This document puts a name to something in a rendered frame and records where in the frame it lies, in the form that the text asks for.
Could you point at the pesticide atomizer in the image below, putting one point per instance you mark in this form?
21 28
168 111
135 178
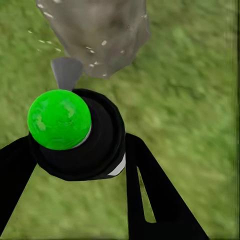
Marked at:
76 134

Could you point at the tree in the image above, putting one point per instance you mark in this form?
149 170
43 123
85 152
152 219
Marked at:
83 25

